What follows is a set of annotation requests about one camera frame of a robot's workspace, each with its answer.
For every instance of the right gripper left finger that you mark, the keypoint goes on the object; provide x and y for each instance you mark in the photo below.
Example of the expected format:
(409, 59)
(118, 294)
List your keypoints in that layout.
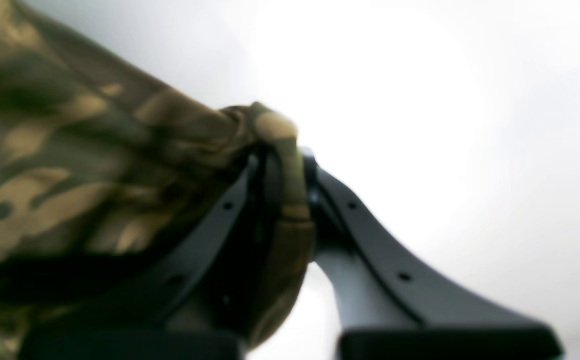
(128, 323)

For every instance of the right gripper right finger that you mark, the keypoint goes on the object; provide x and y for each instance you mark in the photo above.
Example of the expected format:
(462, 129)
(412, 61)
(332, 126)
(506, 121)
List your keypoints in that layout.
(393, 306)

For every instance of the camouflage t-shirt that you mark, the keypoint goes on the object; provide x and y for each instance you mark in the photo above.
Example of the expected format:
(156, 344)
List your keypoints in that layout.
(98, 158)

